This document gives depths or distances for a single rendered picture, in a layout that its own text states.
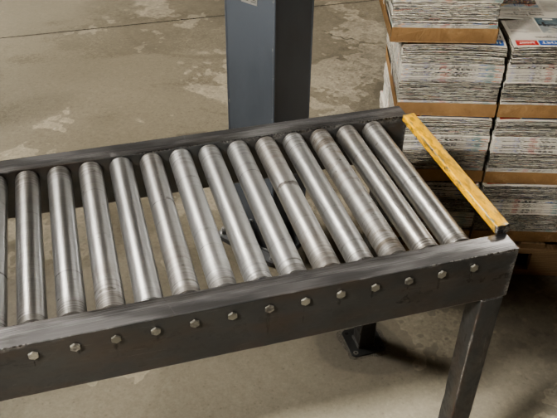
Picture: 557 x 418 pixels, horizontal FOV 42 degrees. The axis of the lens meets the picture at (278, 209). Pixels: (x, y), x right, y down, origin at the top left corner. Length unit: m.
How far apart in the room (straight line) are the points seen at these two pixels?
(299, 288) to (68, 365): 0.40
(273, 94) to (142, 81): 1.56
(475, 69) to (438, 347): 0.83
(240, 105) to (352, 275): 1.09
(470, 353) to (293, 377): 0.73
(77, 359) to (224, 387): 0.94
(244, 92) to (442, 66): 0.59
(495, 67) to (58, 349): 1.41
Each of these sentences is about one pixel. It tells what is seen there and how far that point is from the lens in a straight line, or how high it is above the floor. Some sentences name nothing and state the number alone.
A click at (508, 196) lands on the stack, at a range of 2.39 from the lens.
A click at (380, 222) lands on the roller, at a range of 1.42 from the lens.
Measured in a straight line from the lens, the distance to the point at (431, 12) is 2.02.
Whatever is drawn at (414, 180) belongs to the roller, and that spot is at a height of 0.80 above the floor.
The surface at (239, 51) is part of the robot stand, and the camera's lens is 2.19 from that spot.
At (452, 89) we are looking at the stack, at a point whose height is 0.69.
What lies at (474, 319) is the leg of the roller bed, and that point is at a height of 0.62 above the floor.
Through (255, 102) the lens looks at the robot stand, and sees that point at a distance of 2.23.
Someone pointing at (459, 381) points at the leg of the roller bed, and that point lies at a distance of 1.65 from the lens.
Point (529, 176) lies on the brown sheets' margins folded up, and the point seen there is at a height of 0.41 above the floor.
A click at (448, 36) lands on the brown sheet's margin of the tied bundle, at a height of 0.85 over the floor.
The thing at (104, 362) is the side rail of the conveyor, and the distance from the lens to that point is 1.28.
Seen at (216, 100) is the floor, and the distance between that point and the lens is 3.44.
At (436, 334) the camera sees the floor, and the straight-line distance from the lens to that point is 2.34.
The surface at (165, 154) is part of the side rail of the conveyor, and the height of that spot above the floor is 0.79.
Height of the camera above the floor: 1.67
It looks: 38 degrees down
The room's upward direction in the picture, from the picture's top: 1 degrees clockwise
